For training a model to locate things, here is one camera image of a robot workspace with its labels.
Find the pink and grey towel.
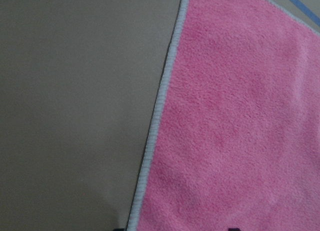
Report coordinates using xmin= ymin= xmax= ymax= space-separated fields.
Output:
xmin=126 ymin=0 xmax=320 ymax=231

